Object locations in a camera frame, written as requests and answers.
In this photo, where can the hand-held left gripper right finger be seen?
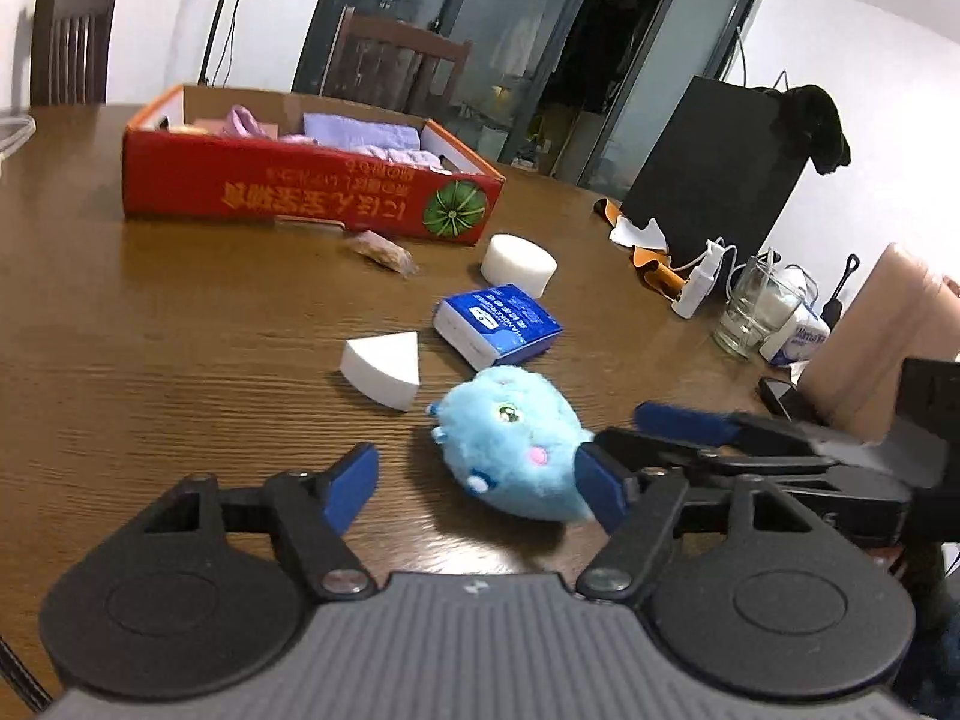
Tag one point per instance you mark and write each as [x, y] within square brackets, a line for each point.
[600, 487]

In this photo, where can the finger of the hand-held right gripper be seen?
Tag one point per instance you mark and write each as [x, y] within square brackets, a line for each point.
[682, 421]
[720, 461]

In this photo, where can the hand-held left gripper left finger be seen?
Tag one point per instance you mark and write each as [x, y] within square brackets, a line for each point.
[352, 487]

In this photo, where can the blue plush toy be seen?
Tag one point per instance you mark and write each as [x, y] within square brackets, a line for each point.
[510, 442]

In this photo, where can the red cardboard box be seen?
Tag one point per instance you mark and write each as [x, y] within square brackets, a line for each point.
[300, 191]

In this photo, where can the light purple plush toy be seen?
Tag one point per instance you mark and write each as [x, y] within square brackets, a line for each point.
[247, 124]

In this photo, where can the person's right forearm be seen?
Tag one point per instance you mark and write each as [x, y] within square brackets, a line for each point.
[885, 330]

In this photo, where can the black phone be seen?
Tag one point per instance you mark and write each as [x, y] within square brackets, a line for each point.
[784, 394]

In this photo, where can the white wedge sponge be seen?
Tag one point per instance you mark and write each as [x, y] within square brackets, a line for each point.
[382, 367]

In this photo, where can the clear glass cup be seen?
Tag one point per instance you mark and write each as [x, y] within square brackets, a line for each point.
[750, 315]

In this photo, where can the white charger adapter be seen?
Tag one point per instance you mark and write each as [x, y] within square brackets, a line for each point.
[697, 289]

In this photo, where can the white tissue box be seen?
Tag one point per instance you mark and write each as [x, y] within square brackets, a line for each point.
[802, 330]

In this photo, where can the orange packet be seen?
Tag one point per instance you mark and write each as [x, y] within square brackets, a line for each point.
[652, 266]

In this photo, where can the blue tissue pack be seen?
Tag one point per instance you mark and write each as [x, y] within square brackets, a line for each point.
[499, 322]

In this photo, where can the white round sponge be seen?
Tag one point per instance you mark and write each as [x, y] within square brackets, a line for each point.
[517, 264]

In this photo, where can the small pink wrapped packet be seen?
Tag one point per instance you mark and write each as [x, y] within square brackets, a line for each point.
[379, 251]

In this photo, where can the black monitor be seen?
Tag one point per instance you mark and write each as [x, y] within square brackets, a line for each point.
[712, 165]

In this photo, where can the black jacket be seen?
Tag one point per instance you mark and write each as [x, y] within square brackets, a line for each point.
[814, 124]

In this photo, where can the purple folded cloth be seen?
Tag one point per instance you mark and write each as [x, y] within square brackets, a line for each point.
[360, 131]

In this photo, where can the sliding glass door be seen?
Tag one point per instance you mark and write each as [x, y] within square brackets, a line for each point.
[525, 37]

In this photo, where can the dark wooden chair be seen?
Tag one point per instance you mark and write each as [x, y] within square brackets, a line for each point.
[397, 64]
[71, 45]

